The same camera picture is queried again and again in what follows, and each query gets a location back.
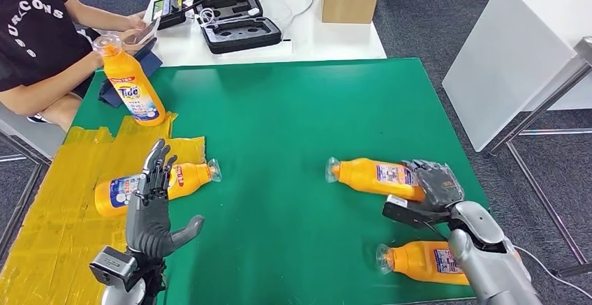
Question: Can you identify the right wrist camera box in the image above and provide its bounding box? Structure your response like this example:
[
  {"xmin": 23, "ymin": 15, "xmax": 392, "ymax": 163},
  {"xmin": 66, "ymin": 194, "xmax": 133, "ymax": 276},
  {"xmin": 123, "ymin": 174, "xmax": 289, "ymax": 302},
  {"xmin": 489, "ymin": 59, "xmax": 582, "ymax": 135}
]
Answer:
[{"xmin": 382, "ymin": 195, "xmax": 452, "ymax": 229}]

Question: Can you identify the white desk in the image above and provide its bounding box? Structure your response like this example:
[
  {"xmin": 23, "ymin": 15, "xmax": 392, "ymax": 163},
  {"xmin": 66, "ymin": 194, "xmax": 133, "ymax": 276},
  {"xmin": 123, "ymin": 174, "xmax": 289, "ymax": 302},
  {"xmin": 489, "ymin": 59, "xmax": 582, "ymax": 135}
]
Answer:
[{"xmin": 144, "ymin": 0, "xmax": 387, "ymax": 67}]

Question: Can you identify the coiled white charging cable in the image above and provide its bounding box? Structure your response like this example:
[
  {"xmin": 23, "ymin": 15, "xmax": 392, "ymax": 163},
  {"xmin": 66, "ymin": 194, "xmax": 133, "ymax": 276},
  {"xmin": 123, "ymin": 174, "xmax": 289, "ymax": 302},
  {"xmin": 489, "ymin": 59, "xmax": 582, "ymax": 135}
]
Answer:
[{"xmin": 200, "ymin": 6, "xmax": 262, "ymax": 28}]

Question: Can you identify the long white cable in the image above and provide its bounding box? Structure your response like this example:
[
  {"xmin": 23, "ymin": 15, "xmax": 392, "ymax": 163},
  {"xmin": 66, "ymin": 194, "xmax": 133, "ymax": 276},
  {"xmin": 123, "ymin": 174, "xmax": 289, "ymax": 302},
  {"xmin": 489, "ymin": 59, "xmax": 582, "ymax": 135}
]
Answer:
[{"xmin": 513, "ymin": 244, "xmax": 592, "ymax": 299}]

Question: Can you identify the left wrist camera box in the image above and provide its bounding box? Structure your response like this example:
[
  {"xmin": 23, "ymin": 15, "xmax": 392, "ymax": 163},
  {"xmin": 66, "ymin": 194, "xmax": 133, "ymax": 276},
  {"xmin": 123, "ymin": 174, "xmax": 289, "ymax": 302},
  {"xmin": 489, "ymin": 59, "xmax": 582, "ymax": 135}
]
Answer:
[{"xmin": 89, "ymin": 246, "xmax": 139, "ymax": 292}]

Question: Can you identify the person's left hand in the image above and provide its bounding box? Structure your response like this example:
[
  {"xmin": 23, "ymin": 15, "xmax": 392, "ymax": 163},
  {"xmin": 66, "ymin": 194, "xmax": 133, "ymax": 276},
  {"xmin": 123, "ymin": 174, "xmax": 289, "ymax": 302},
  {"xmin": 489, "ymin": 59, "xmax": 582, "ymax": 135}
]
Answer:
[{"xmin": 121, "ymin": 11, "xmax": 149, "ymax": 31}]

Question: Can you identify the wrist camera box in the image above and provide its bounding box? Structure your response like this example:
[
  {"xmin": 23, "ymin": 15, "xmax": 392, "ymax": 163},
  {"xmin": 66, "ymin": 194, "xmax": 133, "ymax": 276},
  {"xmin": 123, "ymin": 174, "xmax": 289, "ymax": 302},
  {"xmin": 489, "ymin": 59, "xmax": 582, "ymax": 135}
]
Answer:
[
  {"xmin": 382, "ymin": 195, "xmax": 452, "ymax": 229},
  {"xmin": 89, "ymin": 246, "xmax": 139, "ymax": 292}
]

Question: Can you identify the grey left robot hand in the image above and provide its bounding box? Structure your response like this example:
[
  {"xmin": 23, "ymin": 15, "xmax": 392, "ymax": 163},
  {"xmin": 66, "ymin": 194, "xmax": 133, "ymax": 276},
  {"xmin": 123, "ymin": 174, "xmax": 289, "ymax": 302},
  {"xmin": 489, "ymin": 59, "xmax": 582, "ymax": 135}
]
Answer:
[{"xmin": 124, "ymin": 138, "xmax": 206, "ymax": 258}]

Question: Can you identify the yellow tape sheet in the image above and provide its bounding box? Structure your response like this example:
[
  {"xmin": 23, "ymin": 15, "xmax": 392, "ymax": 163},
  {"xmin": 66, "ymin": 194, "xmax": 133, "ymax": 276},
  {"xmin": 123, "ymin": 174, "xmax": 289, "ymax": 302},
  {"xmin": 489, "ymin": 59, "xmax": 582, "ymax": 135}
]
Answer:
[{"xmin": 0, "ymin": 110, "xmax": 207, "ymax": 305}]

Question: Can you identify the green table mat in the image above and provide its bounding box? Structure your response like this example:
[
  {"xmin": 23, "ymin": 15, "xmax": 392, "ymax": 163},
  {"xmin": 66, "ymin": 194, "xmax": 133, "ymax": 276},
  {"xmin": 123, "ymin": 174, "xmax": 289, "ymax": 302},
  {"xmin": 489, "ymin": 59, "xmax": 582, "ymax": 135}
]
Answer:
[{"xmin": 69, "ymin": 57, "xmax": 491, "ymax": 305}]

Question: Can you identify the large white table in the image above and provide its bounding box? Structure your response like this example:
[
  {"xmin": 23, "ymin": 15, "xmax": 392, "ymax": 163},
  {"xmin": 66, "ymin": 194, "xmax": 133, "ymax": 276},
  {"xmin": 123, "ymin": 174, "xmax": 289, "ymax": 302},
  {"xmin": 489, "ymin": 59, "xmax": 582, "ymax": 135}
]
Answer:
[{"xmin": 441, "ymin": 0, "xmax": 592, "ymax": 153}]

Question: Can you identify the orange Tide detergent bottle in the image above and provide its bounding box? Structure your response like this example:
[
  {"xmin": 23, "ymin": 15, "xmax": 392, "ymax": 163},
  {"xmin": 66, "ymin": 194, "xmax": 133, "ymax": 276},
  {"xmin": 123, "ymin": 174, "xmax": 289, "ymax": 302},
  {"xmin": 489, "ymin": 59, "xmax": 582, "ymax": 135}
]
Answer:
[
  {"xmin": 94, "ymin": 158, "xmax": 223, "ymax": 218},
  {"xmin": 325, "ymin": 157, "xmax": 427, "ymax": 202},
  {"xmin": 376, "ymin": 241, "xmax": 473, "ymax": 287},
  {"xmin": 91, "ymin": 34, "xmax": 166, "ymax": 127}
]

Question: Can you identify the black foam-lined case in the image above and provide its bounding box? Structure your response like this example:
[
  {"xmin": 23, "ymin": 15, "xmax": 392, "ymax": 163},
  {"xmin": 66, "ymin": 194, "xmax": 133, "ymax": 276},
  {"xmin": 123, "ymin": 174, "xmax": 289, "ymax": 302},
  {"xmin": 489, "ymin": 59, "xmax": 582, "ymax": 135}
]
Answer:
[{"xmin": 193, "ymin": 0, "xmax": 283, "ymax": 55}]

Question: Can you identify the blue folio case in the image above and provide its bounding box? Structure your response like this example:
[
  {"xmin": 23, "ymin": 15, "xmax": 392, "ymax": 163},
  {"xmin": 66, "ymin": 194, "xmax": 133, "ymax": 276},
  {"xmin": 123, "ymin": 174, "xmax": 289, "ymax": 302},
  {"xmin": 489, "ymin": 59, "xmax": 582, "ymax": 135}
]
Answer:
[{"xmin": 98, "ymin": 38, "xmax": 164, "ymax": 108}]

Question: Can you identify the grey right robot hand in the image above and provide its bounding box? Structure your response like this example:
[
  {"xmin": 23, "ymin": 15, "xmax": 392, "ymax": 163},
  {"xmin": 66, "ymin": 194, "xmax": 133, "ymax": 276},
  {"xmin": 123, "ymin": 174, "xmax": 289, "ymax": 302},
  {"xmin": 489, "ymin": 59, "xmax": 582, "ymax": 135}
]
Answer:
[{"xmin": 401, "ymin": 158, "xmax": 465, "ymax": 214}]

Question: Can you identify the thin white cable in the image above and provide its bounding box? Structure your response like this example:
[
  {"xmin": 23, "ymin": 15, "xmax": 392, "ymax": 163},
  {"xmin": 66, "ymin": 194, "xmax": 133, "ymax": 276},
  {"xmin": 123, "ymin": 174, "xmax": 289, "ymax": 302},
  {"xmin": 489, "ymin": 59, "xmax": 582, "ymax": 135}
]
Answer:
[{"xmin": 281, "ymin": 0, "xmax": 323, "ymax": 39}]

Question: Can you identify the black handheld device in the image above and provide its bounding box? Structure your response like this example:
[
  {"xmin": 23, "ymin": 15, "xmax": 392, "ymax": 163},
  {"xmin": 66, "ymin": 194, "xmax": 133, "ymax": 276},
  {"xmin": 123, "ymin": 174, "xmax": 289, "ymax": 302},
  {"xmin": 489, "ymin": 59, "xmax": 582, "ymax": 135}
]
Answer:
[{"xmin": 151, "ymin": 0, "xmax": 207, "ymax": 31}]

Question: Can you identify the person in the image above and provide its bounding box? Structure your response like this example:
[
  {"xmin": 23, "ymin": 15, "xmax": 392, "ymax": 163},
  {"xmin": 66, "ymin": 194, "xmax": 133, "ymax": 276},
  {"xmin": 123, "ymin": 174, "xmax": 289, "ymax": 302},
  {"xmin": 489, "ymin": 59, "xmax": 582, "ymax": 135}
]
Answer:
[{"xmin": 0, "ymin": 0, "xmax": 161, "ymax": 133}]

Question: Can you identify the steel table frame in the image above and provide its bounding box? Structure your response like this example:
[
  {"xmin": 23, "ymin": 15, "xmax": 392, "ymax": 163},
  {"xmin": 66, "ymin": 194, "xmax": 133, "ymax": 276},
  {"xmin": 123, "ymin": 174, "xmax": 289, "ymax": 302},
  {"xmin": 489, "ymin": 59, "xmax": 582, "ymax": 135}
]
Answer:
[{"xmin": 487, "ymin": 36, "xmax": 592, "ymax": 279}]

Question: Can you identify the handheld tablet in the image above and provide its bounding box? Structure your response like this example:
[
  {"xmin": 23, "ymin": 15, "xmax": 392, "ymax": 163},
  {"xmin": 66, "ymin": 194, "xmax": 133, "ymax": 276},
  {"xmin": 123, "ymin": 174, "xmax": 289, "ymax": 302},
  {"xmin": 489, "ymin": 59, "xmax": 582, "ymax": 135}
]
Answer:
[{"xmin": 134, "ymin": 16, "xmax": 161, "ymax": 46}]

